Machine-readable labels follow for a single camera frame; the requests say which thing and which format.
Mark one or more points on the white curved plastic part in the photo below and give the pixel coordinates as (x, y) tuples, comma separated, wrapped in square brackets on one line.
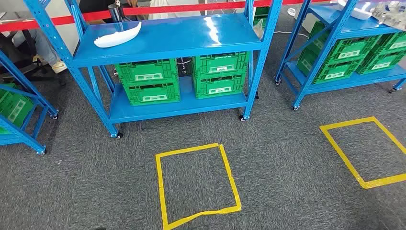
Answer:
[(358, 12), (117, 37)]

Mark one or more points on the blue metal shelf rack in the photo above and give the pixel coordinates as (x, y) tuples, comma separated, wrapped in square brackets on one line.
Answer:
[(349, 28), (171, 38), (9, 139)]

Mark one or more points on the green plastic crate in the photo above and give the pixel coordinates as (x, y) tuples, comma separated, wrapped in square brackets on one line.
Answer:
[(393, 43), (261, 14), (355, 49), (219, 87), (380, 63), (146, 71), (336, 72), (152, 93), (12, 108), (220, 65)]

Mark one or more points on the clear plastic bag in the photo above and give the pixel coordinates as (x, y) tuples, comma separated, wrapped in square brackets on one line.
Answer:
[(258, 29)]

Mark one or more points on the person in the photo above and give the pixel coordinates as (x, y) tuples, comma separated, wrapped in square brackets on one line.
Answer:
[(92, 6), (171, 8), (44, 47)]

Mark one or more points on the red barrier belt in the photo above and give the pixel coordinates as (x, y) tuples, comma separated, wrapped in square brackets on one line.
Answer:
[(158, 11)]

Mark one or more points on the black office chair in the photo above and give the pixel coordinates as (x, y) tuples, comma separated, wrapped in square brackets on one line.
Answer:
[(12, 60)]

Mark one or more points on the crumpled grey plastic bag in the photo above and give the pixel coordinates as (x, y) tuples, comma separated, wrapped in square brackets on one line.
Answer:
[(390, 14)]

